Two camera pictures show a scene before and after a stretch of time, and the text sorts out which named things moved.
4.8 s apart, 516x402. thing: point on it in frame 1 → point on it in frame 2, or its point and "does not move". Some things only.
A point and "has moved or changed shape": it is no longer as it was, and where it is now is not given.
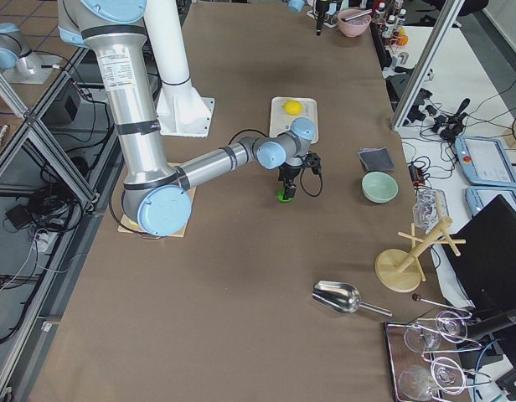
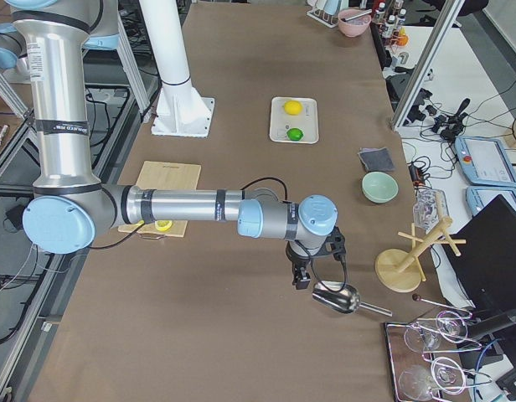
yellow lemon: x=292 y=107 does not move
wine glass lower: x=417 y=382 does not move
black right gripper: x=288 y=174 → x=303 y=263
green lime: x=281 y=195 has moved or changed shape
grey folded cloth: x=376 y=159 does not move
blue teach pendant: x=486 y=161 does not move
